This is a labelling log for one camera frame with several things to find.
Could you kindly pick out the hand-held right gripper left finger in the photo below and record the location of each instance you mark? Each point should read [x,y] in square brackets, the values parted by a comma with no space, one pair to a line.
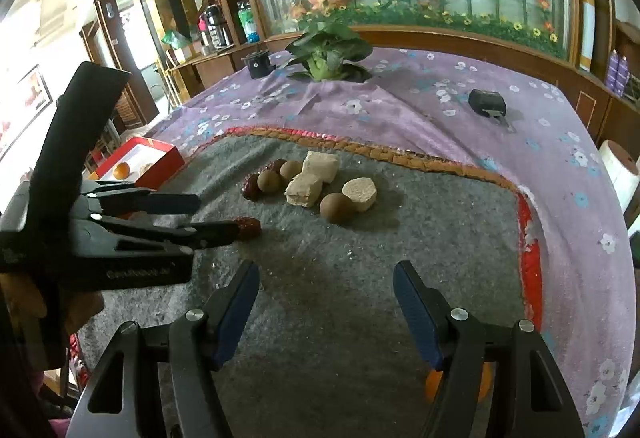
[235,318]

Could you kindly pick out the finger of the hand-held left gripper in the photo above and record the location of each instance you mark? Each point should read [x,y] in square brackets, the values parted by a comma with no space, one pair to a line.
[220,233]
[175,204]

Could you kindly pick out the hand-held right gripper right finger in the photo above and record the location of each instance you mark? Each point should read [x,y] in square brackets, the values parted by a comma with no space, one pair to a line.
[415,313]

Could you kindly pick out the red date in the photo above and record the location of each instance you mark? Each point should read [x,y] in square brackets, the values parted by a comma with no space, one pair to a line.
[275,165]
[248,228]
[250,189]

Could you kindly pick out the small beige pastry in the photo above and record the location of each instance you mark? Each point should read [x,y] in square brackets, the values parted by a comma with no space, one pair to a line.
[146,167]

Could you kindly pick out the white tray with red border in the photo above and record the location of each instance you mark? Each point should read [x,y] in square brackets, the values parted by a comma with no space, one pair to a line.
[165,153]

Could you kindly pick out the orange tangerine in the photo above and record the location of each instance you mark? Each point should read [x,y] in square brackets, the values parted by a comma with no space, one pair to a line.
[433,385]
[120,170]

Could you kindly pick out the square beige pastry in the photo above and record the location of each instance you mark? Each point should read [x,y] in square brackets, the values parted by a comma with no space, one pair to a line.
[320,166]
[303,190]

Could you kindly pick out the large brown longan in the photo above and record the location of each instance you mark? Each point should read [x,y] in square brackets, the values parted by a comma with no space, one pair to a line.
[337,208]

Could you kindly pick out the round beige pastry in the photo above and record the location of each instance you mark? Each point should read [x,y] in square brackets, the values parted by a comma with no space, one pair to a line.
[359,194]

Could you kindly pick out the person's left hand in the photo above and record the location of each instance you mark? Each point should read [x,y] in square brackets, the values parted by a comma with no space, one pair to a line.
[82,310]

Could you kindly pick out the grey felt mat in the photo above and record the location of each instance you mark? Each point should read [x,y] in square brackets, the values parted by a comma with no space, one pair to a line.
[325,268]

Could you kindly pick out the wooden side counter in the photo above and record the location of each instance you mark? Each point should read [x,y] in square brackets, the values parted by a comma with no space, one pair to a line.
[210,68]

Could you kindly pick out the black cylindrical device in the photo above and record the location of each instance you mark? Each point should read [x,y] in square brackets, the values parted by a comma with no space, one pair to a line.
[259,64]

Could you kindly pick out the green plastic bag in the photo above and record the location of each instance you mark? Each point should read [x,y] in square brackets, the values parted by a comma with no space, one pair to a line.
[175,39]

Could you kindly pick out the pink bottle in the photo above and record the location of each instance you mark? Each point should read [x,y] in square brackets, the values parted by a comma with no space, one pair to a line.
[202,28]

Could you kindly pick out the black thermos flask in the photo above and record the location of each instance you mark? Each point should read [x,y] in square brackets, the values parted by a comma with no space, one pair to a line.
[216,25]

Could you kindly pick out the purple floral tablecloth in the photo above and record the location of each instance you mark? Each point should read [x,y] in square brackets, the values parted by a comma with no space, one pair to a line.
[425,128]

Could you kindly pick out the green plastic bottle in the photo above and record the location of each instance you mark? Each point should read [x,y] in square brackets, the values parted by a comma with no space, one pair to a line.
[246,20]

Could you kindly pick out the green bok choy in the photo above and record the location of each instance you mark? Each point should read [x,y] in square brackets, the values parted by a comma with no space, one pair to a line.
[325,50]

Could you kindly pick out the small black device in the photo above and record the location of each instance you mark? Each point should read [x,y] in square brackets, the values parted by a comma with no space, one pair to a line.
[487,102]

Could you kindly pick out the white paper roll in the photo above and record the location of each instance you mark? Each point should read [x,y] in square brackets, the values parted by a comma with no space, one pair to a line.
[620,168]

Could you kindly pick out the purple bottle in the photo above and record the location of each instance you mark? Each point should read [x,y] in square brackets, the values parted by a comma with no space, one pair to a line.
[624,74]
[612,70]

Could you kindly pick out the framed wall picture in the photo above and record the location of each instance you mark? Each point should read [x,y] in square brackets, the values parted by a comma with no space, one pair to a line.
[25,98]

